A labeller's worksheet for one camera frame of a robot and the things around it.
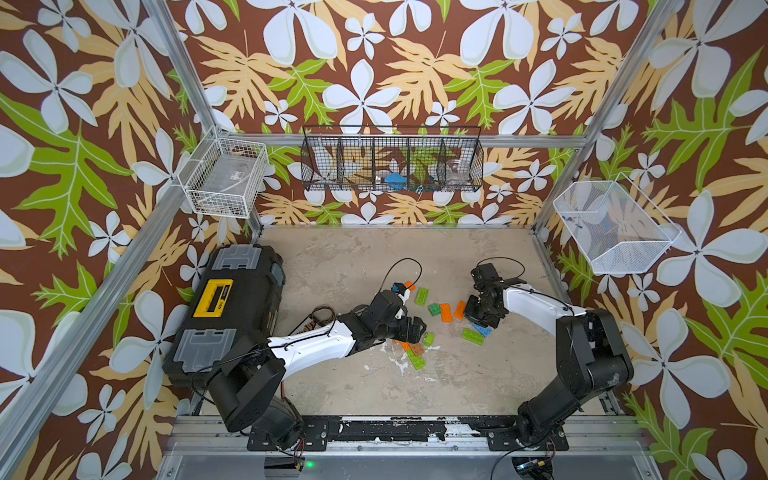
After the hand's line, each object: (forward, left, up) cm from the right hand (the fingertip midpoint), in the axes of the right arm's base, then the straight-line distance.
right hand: (466, 316), depth 94 cm
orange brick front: (-10, +20, -1) cm, 22 cm away
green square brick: (+3, +10, 0) cm, 10 cm away
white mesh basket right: (+14, -39, +26) cm, 49 cm away
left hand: (-6, +17, +8) cm, 20 cm away
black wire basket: (+42, +26, +30) cm, 58 cm away
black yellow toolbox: (-1, +66, +16) cm, 68 cm away
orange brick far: (+11, +17, -1) cm, 20 cm away
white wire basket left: (+28, +73, +33) cm, 85 cm away
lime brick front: (-14, +17, -1) cm, 22 cm away
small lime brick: (-8, +13, +1) cm, 15 cm away
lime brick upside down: (+7, +14, -1) cm, 16 cm away
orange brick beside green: (+2, +6, -1) cm, 6 cm away
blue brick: (-5, -5, 0) cm, 7 cm away
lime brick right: (-6, -1, -1) cm, 6 cm away
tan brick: (-10, +16, -1) cm, 19 cm away
